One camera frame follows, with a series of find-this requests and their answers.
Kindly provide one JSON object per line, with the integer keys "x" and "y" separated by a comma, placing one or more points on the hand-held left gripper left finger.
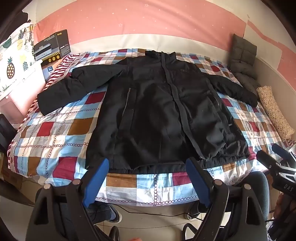
{"x": 96, "y": 185}

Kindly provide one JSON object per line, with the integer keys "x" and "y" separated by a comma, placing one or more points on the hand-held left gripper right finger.
{"x": 196, "y": 183}

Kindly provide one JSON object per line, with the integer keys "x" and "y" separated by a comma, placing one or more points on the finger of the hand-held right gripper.
{"x": 282, "y": 150}
{"x": 268, "y": 161}

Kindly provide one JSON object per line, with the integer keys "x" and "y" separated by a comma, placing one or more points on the black padded jacket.
{"x": 150, "y": 111}

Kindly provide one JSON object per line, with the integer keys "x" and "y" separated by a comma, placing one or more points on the person's left leg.
{"x": 100, "y": 213}

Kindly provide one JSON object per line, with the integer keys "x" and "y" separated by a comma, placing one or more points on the dark shoe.
{"x": 195, "y": 212}

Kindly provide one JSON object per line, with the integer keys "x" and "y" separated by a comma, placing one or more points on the blue sneaker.
{"x": 116, "y": 215}

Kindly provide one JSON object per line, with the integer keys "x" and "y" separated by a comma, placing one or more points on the speckled bolster pillow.
{"x": 274, "y": 111}

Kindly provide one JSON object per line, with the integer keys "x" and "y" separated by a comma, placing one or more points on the black office chair base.
{"x": 188, "y": 231}

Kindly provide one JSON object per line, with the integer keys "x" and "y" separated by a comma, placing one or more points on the plaid bed sheet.
{"x": 57, "y": 139}

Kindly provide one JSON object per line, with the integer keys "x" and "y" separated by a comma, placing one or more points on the grey quilted cushion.
{"x": 242, "y": 58}

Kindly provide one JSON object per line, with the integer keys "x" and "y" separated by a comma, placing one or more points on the red white striped cloth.
{"x": 59, "y": 70}

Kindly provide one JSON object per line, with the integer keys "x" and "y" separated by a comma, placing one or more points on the blue and white box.
{"x": 47, "y": 71}

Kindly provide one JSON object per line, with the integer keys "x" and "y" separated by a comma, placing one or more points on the black cardboard box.
{"x": 52, "y": 45}

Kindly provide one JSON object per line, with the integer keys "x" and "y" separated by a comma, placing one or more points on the pineapple print cloth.
{"x": 13, "y": 60}

